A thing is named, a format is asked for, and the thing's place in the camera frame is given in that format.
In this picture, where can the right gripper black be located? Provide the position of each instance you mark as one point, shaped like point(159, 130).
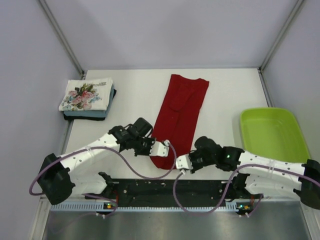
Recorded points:
point(195, 168)

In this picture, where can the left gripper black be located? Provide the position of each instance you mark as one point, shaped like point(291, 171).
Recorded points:
point(147, 152)

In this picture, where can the red t shirt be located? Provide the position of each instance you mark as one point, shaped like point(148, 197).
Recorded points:
point(179, 112)

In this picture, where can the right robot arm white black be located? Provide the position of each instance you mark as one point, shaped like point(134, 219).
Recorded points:
point(263, 174)

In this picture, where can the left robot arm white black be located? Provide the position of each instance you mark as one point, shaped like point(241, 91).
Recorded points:
point(81, 172)

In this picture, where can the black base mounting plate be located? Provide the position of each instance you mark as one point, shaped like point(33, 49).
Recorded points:
point(159, 193)

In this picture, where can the white floral folded t shirt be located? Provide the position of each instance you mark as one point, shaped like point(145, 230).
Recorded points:
point(87, 95)

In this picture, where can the green plastic bin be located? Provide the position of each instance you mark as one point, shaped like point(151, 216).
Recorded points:
point(273, 133)

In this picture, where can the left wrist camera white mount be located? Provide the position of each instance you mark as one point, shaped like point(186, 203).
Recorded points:
point(160, 149)

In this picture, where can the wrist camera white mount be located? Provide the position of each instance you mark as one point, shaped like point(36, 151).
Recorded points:
point(160, 149)
point(183, 164)

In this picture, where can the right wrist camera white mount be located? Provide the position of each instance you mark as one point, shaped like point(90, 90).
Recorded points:
point(183, 164)

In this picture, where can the white slotted cable duct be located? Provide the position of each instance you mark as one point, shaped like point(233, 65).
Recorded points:
point(99, 206)

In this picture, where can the left corner aluminium post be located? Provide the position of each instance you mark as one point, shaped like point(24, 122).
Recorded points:
point(60, 36)

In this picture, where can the corner aluminium post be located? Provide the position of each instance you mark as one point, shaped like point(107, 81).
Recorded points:
point(60, 36)
point(298, 6)

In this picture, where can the right corner aluminium post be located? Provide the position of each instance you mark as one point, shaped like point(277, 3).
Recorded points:
point(298, 6)

